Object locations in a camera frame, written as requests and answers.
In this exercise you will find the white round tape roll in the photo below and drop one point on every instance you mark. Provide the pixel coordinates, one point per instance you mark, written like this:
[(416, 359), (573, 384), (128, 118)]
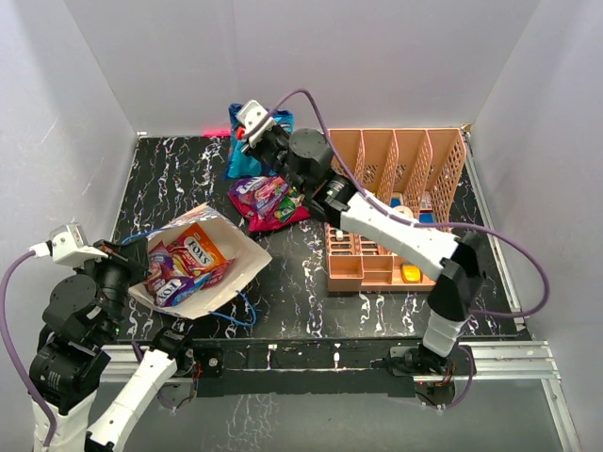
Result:
[(400, 207)]

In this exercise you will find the green Fox's candy bag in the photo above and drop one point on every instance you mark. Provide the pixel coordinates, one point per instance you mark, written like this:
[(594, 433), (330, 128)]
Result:
[(290, 208)]

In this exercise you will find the pink snack bag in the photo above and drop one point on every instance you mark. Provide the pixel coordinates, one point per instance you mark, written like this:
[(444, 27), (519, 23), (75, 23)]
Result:
[(258, 224)]

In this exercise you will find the blue plastic case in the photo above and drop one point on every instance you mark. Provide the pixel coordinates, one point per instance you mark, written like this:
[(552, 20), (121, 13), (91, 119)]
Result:
[(426, 218)]

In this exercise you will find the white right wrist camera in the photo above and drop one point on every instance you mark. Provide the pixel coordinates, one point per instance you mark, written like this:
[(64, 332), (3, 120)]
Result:
[(255, 120)]

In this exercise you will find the orange Fox's candy bag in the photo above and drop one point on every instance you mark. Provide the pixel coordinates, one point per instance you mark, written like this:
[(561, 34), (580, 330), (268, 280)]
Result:
[(194, 252)]

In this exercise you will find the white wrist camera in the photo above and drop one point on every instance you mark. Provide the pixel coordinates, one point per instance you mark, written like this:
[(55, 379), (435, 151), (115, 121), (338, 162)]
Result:
[(67, 245), (255, 120)]

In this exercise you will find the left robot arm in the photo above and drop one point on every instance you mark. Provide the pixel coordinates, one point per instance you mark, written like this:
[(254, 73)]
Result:
[(83, 315)]

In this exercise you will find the yellow round tape measure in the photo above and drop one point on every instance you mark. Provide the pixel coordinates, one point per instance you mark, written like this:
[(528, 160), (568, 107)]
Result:
[(410, 274)]

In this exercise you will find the purple Fox's candy bag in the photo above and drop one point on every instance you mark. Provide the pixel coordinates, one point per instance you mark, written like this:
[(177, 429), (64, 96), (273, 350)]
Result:
[(261, 193)]

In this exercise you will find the red white small box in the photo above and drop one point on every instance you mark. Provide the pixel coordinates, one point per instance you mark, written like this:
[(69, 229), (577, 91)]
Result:
[(426, 203)]

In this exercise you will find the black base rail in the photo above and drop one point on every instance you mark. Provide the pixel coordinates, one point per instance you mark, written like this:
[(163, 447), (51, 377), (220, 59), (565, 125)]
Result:
[(349, 366)]

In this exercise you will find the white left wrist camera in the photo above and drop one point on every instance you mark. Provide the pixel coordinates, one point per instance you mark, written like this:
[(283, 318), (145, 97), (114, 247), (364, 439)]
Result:
[(67, 245)]

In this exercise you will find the blue checkered paper bag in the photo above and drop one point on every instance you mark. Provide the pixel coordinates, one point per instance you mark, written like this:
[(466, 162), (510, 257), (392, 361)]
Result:
[(220, 286)]

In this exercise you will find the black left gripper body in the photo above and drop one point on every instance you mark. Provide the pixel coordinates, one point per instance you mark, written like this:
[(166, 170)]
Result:
[(116, 276)]

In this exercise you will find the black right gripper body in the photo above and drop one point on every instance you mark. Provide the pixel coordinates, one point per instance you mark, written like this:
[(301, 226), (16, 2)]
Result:
[(274, 152)]

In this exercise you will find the pink plastic file organizer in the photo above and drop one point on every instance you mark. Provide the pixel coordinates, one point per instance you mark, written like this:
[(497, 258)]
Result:
[(392, 163)]

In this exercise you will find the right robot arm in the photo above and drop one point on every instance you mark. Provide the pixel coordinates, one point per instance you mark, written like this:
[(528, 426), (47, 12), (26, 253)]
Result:
[(303, 158)]

